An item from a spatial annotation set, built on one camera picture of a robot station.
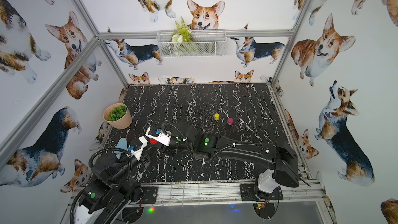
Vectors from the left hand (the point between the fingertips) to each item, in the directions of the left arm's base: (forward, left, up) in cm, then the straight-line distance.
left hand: (158, 139), depth 66 cm
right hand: (-2, +2, +3) cm, 4 cm away
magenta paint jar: (+21, -35, -23) cm, 47 cm away
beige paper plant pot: (+20, +28, -19) cm, 39 cm away
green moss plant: (+23, +31, -13) cm, 41 cm away
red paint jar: (-6, -2, +11) cm, 12 cm away
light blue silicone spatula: (+9, +29, -25) cm, 39 cm away
